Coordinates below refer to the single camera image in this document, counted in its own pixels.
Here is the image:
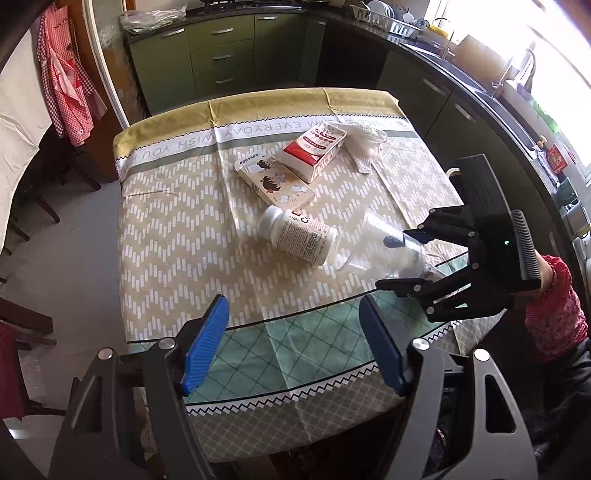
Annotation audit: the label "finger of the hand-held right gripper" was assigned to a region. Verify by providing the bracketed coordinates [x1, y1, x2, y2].
[383, 205, 483, 252]
[376, 263, 506, 324]

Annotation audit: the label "curved steel faucet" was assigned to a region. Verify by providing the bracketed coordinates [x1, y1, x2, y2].
[434, 18, 458, 61]

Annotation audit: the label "wooden cutting board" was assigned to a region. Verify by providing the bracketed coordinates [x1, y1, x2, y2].
[455, 34, 504, 84]

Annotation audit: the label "clear plastic cup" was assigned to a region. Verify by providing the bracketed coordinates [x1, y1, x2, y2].
[335, 208, 428, 280]

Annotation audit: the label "green base cabinets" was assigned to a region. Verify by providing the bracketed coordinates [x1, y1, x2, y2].
[127, 11, 578, 278]

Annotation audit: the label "white pill bottle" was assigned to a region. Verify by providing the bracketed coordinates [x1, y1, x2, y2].
[257, 205, 339, 267]

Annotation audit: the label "dark wooden chair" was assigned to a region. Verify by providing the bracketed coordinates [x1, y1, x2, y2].
[37, 131, 102, 222]

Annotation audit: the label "red checkered apron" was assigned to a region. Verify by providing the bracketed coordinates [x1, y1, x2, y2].
[36, 4, 108, 147]

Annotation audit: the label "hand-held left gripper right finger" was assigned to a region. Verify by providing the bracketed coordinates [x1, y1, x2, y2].
[359, 295, 540, 480]

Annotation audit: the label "tall steel faucet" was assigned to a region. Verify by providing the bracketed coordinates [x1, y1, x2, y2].
[492, 48, 536, 97]

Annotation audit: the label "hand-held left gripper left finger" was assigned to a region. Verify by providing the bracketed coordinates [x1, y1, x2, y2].
[48, 294, 230, 480]

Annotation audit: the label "white hanging sheet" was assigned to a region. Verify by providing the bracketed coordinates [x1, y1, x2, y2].
[0, 44, 54, 252]

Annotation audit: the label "small cartoon print box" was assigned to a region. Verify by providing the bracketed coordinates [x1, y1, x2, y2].
[235, 155, 316, 208]

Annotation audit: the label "red and white carton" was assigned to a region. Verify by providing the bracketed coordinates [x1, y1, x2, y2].
[283, 127, 348, 183]

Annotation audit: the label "clear plastic bag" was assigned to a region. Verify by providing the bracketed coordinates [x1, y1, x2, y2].
[120, 7, 188, 35]

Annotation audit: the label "white foam net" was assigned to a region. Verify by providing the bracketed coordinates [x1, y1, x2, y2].
[330, 122, 389, 174]

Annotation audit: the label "dark red cloth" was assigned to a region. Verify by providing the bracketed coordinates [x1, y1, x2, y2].
[0, 323, 24, 418]

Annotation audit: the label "steel double sink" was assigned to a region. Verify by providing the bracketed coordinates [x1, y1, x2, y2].
[406, 39, 546, 148]

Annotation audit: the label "green plastic item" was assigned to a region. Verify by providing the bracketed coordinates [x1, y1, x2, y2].
[533, 102, 561, 132]

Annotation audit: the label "person's right forearm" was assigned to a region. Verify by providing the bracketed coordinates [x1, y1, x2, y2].
[524, 255, 589, 363]

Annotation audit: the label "red packet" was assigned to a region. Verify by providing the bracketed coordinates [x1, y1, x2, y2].
[545, 143, 578, 174]

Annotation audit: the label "white dish rack with dishes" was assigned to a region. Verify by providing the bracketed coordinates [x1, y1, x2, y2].
[351, 0, 423, 40]

